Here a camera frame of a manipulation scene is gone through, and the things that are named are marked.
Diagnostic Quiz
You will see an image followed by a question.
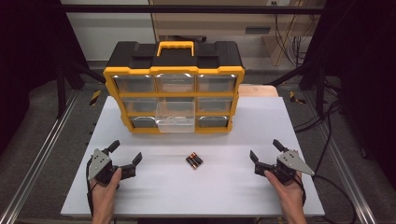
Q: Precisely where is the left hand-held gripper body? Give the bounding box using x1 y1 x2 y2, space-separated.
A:
88 147 138 189

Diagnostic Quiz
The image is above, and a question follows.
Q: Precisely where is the wooden board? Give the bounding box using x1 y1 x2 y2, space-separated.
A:
237 84 279 98

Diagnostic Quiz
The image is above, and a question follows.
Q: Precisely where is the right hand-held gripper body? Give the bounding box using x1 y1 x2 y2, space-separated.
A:
253 148 316 185

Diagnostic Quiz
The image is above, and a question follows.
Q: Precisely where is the bundle of hanging cables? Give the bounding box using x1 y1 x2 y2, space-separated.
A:
273 12 316 67

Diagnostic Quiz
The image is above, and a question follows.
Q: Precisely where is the yellow black drawer organizer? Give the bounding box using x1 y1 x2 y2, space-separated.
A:
103 40 246 135

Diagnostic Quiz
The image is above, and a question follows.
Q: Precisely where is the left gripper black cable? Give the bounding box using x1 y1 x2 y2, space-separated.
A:
85 157 101 217

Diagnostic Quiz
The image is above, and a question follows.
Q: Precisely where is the closed clear drawers group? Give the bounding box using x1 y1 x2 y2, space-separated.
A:
113 74 237 129

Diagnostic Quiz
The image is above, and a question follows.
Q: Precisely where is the dark curtain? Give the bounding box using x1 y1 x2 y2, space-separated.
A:
306 0 396 181
0 0 92 157

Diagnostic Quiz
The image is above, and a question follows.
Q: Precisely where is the person's left hand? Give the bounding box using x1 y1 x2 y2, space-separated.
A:
90 167 123 213

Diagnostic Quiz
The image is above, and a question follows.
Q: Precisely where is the black metal stand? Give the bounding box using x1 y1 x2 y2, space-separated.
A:
55 59 107 119
266 61 329 117

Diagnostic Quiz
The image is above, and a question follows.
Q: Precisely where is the black floor cable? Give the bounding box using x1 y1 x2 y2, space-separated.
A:
312 175 358 224

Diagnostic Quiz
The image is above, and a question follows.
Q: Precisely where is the clear plastic drawer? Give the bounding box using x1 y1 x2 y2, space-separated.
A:
154 96 196 134

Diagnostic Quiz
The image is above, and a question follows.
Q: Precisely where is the black metal crossbar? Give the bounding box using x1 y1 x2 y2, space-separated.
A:
61 4 328 15

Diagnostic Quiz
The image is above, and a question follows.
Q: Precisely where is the aluminium floor rail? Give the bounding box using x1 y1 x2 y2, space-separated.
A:
302 92 378 224
0 90 80 224

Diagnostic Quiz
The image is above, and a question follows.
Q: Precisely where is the person's right hand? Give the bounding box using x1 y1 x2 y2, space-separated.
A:
263 170 304 208

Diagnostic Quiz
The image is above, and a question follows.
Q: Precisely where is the yellow black tape marker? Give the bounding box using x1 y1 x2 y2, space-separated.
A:
289 91 308 105
89 90 103 107

